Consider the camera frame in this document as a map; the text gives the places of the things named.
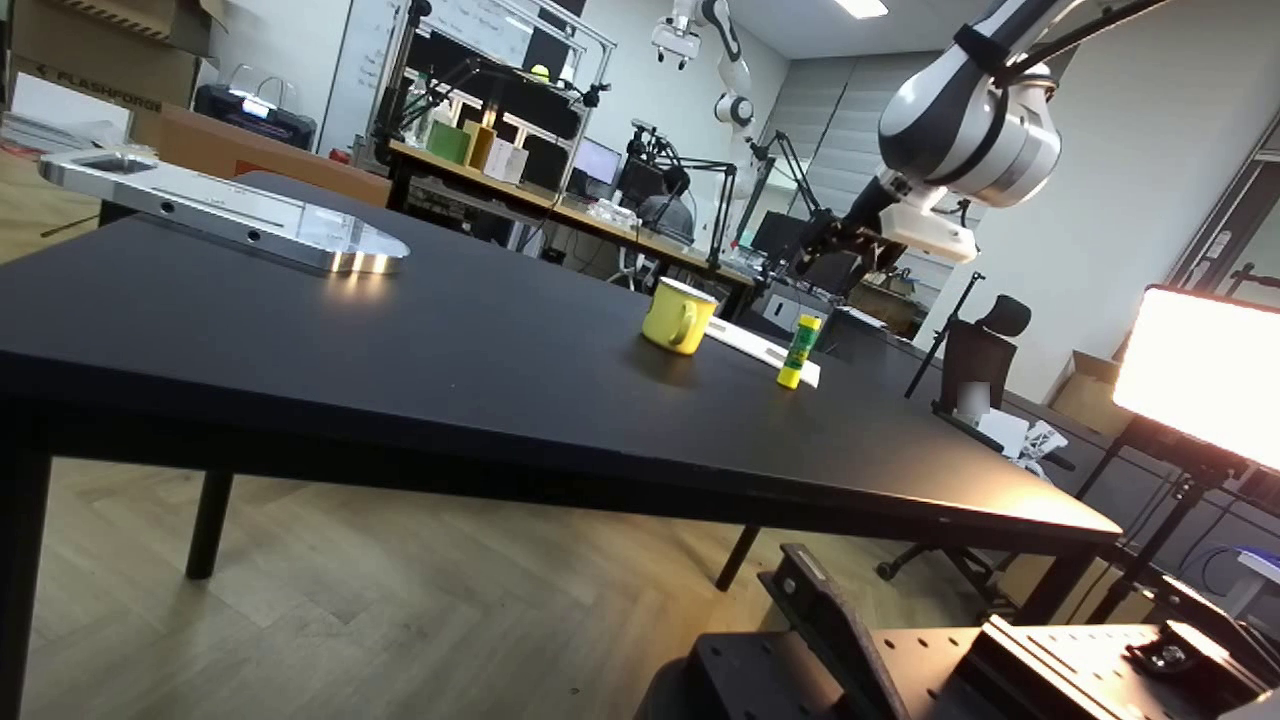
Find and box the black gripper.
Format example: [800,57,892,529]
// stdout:
[837,170,925,239]

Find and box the green-capped yellow glue stick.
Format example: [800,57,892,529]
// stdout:
[770,307,828,394]

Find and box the yellow mug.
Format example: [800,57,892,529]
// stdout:
[635,271,723,358]

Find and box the black office chair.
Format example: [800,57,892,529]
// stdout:
[872,292,1039,585]

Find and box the white flat strip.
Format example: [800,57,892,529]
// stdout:
[700,311,828,391]

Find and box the white plastic gadget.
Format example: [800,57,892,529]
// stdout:
[949,380,1070,469]

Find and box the small desktop monitor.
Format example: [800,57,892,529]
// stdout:
[567,131,628,190]

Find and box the long wooden workbench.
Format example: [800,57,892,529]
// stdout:
[379,136,768,297]

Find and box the bright light panel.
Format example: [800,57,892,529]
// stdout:
[1106,283,1280,476]

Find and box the black table leg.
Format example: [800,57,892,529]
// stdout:
[711,520,768,596]
[183,463,241,585]
[0,433,60,720]
[1018,542,1117,629]

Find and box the metal shelf rack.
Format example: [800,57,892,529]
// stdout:
[374,0,619,190]

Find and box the brown wooden cabinet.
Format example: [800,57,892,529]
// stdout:
[129,102,399,212]

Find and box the black printer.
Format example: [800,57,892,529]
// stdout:
[190,79,318,153]

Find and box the white flat plate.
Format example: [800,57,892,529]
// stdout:
[37,143,411,279]

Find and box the cardboard box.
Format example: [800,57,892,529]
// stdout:
[3,0,233,113]

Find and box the white storage box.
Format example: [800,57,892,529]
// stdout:
[3,67,136,153]

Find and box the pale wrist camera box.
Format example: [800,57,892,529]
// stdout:
[879,197,989,266]

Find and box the black metal base plate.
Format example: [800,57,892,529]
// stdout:
[687,539,1280,720]

